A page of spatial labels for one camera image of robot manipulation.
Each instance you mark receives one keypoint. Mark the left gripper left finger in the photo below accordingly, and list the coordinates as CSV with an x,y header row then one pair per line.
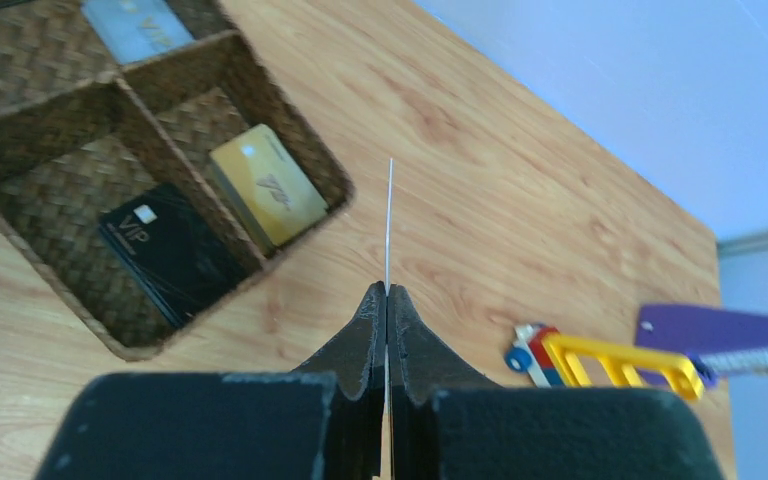
x,y
321,420

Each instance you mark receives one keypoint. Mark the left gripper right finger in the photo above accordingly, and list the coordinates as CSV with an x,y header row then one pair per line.
x,y
449,421

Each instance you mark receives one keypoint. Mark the gold VIP card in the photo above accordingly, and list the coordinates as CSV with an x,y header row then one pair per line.
x,y
388,283

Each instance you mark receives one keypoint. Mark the black card in basket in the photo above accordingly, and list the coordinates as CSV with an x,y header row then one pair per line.
x,y
170,250

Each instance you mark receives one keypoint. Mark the gold card in basket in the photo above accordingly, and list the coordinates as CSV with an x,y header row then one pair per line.
x,y
266,188

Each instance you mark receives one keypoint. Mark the silver card in basket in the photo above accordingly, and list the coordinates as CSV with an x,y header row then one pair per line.
x,y
136,30

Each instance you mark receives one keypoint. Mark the yellow toy truck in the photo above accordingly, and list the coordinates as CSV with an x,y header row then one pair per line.
x,y
552,360

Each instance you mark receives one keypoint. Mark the purple metronome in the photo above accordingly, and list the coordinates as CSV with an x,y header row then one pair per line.
x,y
720,343

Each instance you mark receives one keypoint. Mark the brown woven divided basket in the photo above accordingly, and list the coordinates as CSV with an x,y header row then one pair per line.
x,y
81,135

